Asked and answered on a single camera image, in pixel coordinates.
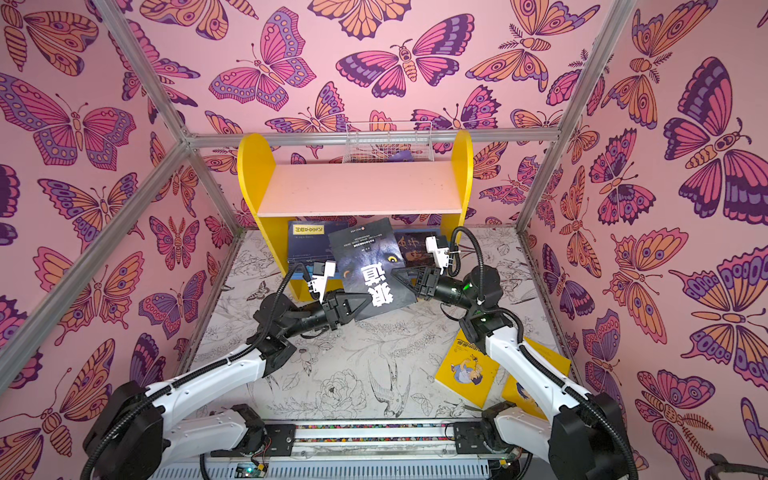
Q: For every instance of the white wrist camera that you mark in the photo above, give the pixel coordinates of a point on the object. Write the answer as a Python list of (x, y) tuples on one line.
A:
[(439, 248), (321, 273)]

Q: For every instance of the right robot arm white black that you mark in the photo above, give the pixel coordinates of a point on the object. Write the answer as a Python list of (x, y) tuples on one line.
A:
[(581, 435)]

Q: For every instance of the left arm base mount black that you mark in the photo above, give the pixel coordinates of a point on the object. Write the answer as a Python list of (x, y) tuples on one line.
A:
[(271, 440)]

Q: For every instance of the yellow book with orange figure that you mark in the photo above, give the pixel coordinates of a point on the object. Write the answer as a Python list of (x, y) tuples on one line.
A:
[(465, 371)]

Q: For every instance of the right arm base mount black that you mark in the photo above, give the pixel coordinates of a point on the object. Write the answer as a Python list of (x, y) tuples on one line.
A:
[(480, 438)]

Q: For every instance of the clear wire basket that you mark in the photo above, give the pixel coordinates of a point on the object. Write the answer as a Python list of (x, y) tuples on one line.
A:
[(388, 142)]

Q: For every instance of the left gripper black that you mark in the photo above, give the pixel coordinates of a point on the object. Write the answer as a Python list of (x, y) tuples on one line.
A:
[(345, 315)]

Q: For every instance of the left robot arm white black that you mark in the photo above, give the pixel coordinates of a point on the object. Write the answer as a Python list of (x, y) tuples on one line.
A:
[(144, 428)]

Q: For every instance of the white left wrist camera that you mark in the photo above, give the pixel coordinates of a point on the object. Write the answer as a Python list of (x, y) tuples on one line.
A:
[(321, 273)]

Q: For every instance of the yellow book with cartoon face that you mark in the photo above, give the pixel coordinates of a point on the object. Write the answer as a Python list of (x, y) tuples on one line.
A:
[(529, 388)]

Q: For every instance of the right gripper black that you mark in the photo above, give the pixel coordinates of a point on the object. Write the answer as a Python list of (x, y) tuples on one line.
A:
[(426, 283)]

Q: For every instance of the aluminium rail front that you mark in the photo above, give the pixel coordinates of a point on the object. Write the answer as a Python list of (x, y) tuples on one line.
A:
[(372, 441)]

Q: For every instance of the yellow shelf with blue board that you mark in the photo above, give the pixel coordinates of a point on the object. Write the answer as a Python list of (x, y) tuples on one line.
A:
[(277, 194)]

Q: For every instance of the green circuit board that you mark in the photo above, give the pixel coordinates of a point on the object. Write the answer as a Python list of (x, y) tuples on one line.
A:
[(250, 471)]

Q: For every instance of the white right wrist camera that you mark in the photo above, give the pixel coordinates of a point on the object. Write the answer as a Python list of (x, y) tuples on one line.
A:
[(439, 248)]

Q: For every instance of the black wolf cover book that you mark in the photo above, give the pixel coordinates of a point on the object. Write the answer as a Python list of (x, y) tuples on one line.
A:
[(366, 256)]

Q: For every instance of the blue book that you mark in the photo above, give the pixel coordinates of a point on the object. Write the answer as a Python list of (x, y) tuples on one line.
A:
[(301, 264), (308, 240)]

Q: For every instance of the dark illustrated cover book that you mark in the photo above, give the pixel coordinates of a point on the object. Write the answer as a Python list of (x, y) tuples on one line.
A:
[(412, 245)]

